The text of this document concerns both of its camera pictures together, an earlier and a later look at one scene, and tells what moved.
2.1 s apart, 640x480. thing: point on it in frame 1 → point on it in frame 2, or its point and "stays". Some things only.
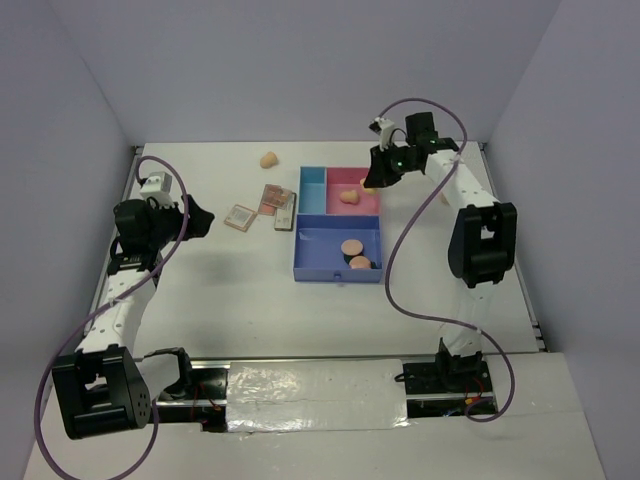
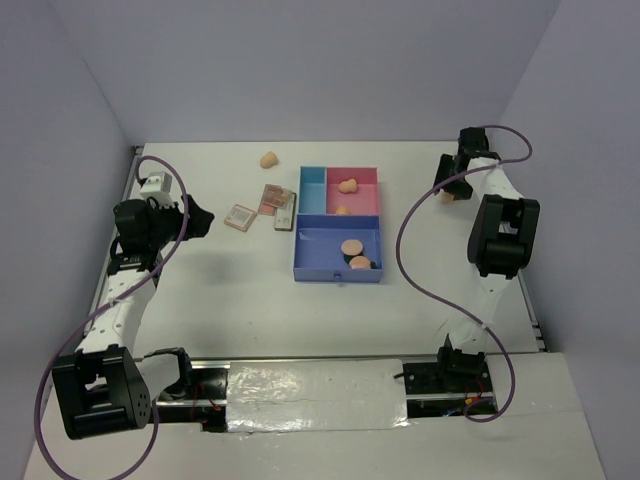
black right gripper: x=379 y=175 → x=446 y=164
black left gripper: x=198 y=222 stays
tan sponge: x=269 y=160 stays
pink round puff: x=360 y=262 stays
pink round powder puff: x=351 y=247 stays
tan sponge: x=351 y=196 → x=347 y=186
